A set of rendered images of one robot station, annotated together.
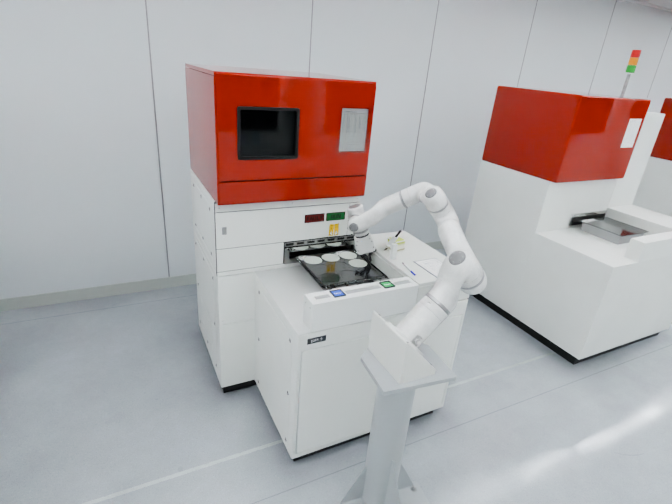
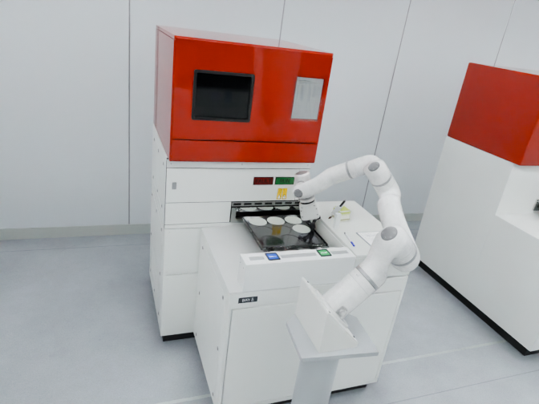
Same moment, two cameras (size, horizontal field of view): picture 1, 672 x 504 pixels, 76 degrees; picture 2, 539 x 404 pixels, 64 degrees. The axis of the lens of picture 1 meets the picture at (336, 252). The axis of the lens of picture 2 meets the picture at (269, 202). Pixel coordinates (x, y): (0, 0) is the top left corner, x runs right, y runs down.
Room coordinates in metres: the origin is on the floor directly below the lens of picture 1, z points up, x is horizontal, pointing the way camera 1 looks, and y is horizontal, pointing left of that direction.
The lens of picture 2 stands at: (-0.03, -0.15, 1.95)
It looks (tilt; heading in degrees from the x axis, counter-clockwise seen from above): 23 degrees down; 6
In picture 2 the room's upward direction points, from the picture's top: 8 degrees clockwise
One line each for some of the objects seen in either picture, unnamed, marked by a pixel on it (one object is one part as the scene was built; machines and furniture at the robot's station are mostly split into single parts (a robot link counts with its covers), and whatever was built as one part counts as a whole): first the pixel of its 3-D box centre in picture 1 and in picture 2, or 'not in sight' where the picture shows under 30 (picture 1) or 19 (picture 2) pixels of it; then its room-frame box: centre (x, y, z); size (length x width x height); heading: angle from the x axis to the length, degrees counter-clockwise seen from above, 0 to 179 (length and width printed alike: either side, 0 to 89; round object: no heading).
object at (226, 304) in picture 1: (269, 300); (216, 256); (2.49, 0.41, 0.41); 0.82 x 0.71 x 0.82; 119
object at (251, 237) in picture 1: (291, 233); (239, 193); (2.19, 0.25, 1.02); 0.82 x 0.03 x 0.40; 119
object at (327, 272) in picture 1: (339, 266); (282, 230); (2.08, -0.03, 0.90); 0.34 x 0.34 x 0.01; 29
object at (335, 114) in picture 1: (274, 129); (233, 92); (2.46, 0.40, 1.52); 0.81 x 0.75 x 0.59; 119
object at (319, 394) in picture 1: (353, 349); (289, 313); (2.03, -0.15, 0.41); 0.97 x 0.64 x 0.82; 119
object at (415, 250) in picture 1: (409, 265); (353, 236); (2.18, -0.41, 0.89); 0.62 x 0.35 x 0.14; 29
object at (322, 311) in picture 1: (362, 302); (297, 268); (1.73, -0.14, 0.89); 0.55 x 0.09 x 0.14; 119
